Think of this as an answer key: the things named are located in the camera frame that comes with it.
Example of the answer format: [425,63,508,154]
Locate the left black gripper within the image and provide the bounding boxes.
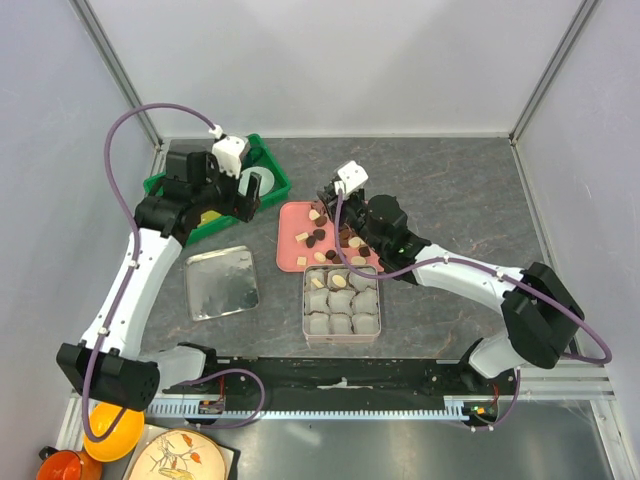
[194,153,261,223]

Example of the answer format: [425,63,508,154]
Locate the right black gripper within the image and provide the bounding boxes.
[317,185,385,254]

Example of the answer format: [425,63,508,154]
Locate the pink plastic tray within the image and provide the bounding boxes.
[275,200,394,273]

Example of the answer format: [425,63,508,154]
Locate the white oval chocolate piece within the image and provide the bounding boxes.
[328,273,347,289]

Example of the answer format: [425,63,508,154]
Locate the pink chocolate tin box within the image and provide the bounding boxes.
[302,265,381,344]

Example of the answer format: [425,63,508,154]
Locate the metal tongs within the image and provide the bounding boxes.
[311,192,329,217]

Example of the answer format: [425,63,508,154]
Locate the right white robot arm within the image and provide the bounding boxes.
[318,186,584,394]

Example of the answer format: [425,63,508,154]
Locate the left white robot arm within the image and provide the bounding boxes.
[56,147,260,411]

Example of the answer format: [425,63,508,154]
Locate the pale green bowl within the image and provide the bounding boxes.
[238,166,275,198]

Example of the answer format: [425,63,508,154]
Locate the yellow green plate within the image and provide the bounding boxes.
[198,210,221,227]

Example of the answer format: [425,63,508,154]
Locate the dark teal mug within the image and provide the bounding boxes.
[243,134,264,168]

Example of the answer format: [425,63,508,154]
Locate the silver tin lid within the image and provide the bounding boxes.
[184,246,259,322]

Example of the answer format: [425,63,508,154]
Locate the decorated round plate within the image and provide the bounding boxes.
[127,429,227,480]

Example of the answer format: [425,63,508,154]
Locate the yellow bowl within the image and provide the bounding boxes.
[83,403,145,463]

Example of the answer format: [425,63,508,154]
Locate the orange mug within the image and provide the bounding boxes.
[36,446,103,480]

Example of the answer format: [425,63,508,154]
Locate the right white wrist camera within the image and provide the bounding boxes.
[334,160,369,196]

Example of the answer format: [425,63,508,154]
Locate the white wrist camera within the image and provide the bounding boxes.
[211,134,250,180]
[334,160,369,196]

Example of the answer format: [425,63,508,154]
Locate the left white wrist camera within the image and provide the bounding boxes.
[211,134,250,180]

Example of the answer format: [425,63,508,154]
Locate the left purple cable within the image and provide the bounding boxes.
[81,102,224,442]

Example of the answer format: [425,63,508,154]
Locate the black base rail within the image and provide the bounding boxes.
[179,357,516,397]

